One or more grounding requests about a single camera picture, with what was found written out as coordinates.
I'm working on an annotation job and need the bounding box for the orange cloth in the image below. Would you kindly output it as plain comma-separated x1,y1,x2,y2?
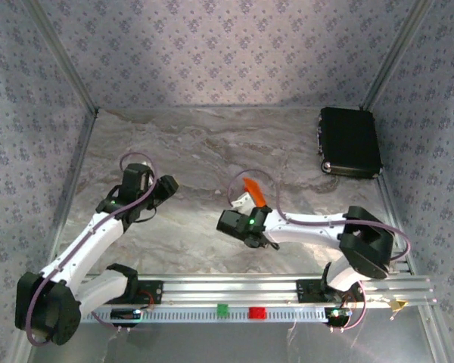
242,177,269,209

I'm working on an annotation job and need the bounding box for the black hard case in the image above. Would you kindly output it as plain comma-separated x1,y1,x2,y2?
316,107,384,179

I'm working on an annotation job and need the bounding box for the gold folded paper scrap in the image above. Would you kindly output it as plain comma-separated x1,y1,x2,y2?
386,298,409,313

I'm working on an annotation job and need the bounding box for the thin black left gripper cable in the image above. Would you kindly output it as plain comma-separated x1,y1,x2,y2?
134,203,157,225

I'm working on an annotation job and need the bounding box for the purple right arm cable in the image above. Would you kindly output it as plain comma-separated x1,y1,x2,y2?
226,169,412,333

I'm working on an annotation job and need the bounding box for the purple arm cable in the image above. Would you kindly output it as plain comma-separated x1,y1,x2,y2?
25,151,158,347
226,169,412,333

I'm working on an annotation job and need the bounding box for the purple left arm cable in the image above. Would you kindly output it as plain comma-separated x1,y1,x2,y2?
25,151,158,347

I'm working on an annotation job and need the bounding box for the aluminium table side rail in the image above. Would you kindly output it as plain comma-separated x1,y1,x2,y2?
41,109,99,277
377,175,415,275

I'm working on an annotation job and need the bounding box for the aluminium mounting rail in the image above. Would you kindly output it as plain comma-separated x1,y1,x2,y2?
79,275,438,308

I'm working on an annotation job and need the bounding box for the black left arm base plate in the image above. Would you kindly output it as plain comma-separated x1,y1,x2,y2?
128,279,164,306

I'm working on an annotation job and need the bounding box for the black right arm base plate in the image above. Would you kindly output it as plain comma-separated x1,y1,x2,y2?
295,278,366,303

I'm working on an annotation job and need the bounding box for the slotted white cable duct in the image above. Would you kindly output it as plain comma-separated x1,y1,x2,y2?
79,306,328,324

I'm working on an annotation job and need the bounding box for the aluminium frame post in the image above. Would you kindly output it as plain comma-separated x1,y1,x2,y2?
361,0,436,111
22,0,100,114

